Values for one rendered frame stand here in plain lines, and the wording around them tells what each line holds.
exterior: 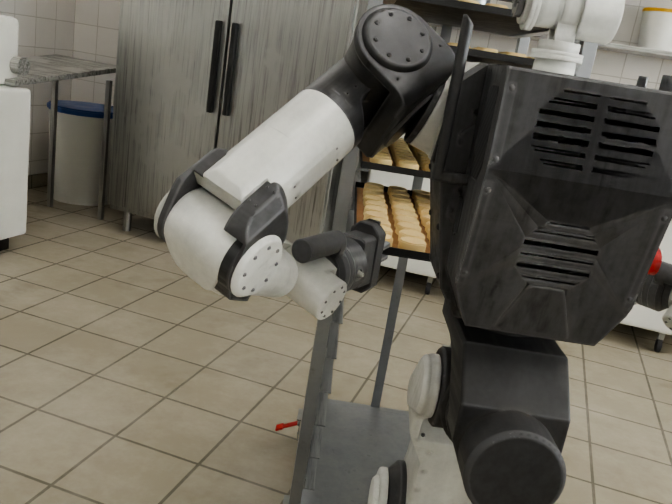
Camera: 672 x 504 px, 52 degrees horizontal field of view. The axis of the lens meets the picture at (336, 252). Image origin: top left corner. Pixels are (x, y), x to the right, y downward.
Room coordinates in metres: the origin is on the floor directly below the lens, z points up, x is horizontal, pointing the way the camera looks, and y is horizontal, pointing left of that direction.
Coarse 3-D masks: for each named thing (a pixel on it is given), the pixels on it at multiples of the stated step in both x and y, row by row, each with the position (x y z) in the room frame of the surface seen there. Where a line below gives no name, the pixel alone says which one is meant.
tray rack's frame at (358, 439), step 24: (384, 336) 2.14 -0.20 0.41; (384, 360) 2.14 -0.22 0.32; (336, 408) 2.09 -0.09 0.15; (360, 408) 2.11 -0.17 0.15; (384, 408) 2.14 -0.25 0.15; (336, 432) 1.93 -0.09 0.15; (360, 432) 1.96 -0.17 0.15; (384, 432) 1.98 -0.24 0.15; (408, 432) 2.01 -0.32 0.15; (336, 456) 1.80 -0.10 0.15; (360, 456) 1.82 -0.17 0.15; (384, 456) 1.84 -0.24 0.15; (336, 480) 1.68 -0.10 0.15; (360, 480) 1.70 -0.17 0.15
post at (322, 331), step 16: (352, 160) 1.51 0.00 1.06; (352, 176) 1.51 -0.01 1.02; (336, 208) 1.51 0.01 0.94; (336, 224) 1.51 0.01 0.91; (320, 320) 1.51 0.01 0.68; (320, 336) 1.51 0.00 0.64; (320, 352) 1.51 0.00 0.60; (320, 368) 1.51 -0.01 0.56; (304, 416) 1.51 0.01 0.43; (304, 432) 1.51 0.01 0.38; (304, 448) 1.51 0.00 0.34; (304, 464) 1.51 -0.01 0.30; (304, 480) 1.51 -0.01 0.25
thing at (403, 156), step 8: (392, 144) 1.91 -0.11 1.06; (400, 144) 1.92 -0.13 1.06; (408, 144) 2.08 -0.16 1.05; (384, 152) 1.69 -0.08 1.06; (392, 152) 1.85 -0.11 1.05; (400, 152) 1.74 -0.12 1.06; (408, 152) 1.78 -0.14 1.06; (416, 152) 1.84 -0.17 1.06; (424, 152) 1.84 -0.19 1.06; (368, 160) 1.65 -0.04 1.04; (376, 160) 1.55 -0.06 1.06; (384, 160) 1.55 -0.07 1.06; (392, 160) 1.72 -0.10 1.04; (400, 160) 1.61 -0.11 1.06; (408, 160) 1.61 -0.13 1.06; (416, 160) 1.79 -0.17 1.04; (424, 160) 1.67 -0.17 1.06; (416, 168) 1.56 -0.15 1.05; (424, 168) 1.57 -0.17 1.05
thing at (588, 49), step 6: (582, 42) 1.52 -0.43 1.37; (588, 42) 1.51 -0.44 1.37; (582, 48) 1.51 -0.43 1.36; (588, 48) 1.51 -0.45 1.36; (594, 48) 1.51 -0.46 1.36; (582, 54) 1.51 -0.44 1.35; (588, 54) 1.51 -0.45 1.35; (594, 54) 1.51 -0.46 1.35; (588, 60) 1.51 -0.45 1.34; (582, 66) 1.51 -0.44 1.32; (588, 66) 1.51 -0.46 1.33; (582, 72) 1.51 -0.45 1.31; (588, 72) 1.51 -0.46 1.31
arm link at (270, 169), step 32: (320, 96) 0.79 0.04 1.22; (256, 128) 0.77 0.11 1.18; (288, 128) 0.76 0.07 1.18; (320, 128) 0.77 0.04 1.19; (224, 160) 0.73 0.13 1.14; (256, 160) 0.72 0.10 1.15; (288, 160) 0.73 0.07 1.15; (320, 160) 0.76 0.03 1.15; (224, 192) 0.71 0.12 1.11; (256, 192) 0.71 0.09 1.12; (288, 192) 0.73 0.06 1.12; (160, 224) 0.72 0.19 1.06; (256, 224) 0.68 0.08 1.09; (256, 256) 0.68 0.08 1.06; (256, 288) 0.71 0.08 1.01
